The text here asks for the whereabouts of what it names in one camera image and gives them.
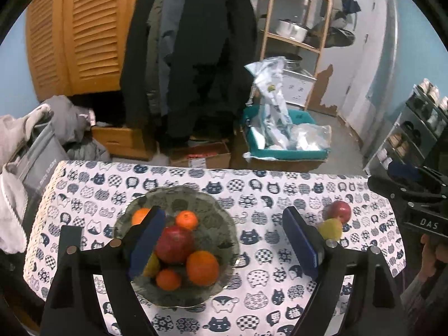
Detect cardboard box with red label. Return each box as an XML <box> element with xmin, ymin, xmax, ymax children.
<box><xmin>170</xmin><ymin>142</ymin><xmax>232</xmax><ymax>169</ymax></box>

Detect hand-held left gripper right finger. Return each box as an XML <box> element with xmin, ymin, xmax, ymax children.
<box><xmin>282</xmin><ymin>206</ymin><xmax>407</xmax><ymax>336</ymax></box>

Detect yellow pear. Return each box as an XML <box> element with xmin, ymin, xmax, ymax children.
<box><xmin>142</xmin><ymin>252</ymin><xmax>162</xmax><ymax>278</ymax></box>

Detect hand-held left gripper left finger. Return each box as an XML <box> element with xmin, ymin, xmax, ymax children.
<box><xmin>41</xmin><ymin>206</ymin><xmax>167</xmax><ymax>336</ymax></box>

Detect wooden shelf rack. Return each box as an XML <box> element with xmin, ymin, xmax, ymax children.
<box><xmin>257</xmin><ymin>0</ymin><xmax>342</xmax><ymax>113</ymax></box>

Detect grey shoe rack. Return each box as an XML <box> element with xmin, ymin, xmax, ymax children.
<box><xmin>364</xmin><ymin>79</ymin><xmax>448</xmax><ymax>183</ymax></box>

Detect small red apple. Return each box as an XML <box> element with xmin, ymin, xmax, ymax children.
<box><xmin>327</xmin><ymin>200</ymin><xmax>351</xmax><ymax>224</ymax></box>

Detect white door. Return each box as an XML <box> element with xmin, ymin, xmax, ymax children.
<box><xmin>341</xmin><ymin>0</ymin><xmax>400</xmax><ymax>148</ymax></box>

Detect wooden louvered cabinet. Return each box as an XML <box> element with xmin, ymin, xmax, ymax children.
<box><xmin>25</xmin><ymin>0</ymin><xmax>151</xmax><ymax>102</ymax></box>

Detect person's right hand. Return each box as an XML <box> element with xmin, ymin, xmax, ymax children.
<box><xmin>420</xmin><ymin>234</ymin><xmax>448</xmax><ymax>298</ymax></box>

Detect grey hanging jacket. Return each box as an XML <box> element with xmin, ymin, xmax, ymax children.
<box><xmin>147</xmin><ymin>0</ymin><xmax>184</xmax><ymax>116</ymax></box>

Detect clear plastic bag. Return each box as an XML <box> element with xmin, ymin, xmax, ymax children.
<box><xmin>287</xmin><ymin>123</ymin><xmax>332</xmax><ymax>152</ymax></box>

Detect black hanging coat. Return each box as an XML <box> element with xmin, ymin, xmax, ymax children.
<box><xmin>120</xmin><ymin>0</ymin><xmax>258</xmax><ymax>148</ymax></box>

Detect metal pot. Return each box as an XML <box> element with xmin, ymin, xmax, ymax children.
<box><xmin>276</xmin><ymin>18</ymin><xmax>309</xmax><ymax>41</ymax></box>

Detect white drawer cabinet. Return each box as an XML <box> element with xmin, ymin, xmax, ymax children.
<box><xmin>282</xmin><ymin>68</ymin><xmax>316</xmax><ymax>107</ymax></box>

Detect yellow-green pear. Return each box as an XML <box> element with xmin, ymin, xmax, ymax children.
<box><xmin>318</xmin><ymin>218</ymin><xmax>343</xmax><ymax>242</ymax></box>

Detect cat print tablecloth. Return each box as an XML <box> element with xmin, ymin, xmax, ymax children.
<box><xmin>23</xmin><ymin>160</ymin><xmax>407</xmax><ymax>336</ymax></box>

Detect large orange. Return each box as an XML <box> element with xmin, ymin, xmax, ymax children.
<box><xmin>186</xmin><ymin>251</ymin><xmax>220</xmax><ymax>286</ymax></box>

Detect person's right forearm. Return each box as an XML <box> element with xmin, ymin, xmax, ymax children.
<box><xmin>400</xmin><ymin>275</ymin><xmax>429</xmax><ymax>319</ymax></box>

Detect wooden drawer box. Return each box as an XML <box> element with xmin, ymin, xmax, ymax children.
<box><xmin>92</xmin><ymin>126</ymin><xmax>156</xmax><ymax>162</ymax></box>

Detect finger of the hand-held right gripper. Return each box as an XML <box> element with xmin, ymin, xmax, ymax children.
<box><xmin>387</xmin><ymin>161</ymin><xmax>448</xmax><ymax>195</ymax></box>
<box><xmin>367</xmin><ymin>175</ymin><xmax>417</xmax><ymax>204</ymax></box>

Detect scalloped glass plate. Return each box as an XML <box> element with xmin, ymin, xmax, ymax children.
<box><xmin>114</xmin><ymin>186</ymin><xmax>240</xmax><ymax>307</ymax></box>

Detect white printed plastic bag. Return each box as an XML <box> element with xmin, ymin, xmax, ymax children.
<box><xmin>245</xmin><ymin>56</ymin><xmax>293</xmax><ymax>149</ymax></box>

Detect rows of shoes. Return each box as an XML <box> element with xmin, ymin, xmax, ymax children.
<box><xmin>380</xmin><ymin>80</ymin><xmax>448</xmax><ymax>169</ymax></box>

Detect teal storage box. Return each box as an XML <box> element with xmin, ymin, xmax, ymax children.
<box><xmin>243</xmin><ymin>107</ymin><xmax>331</xmax><ymax>162</ymax></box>

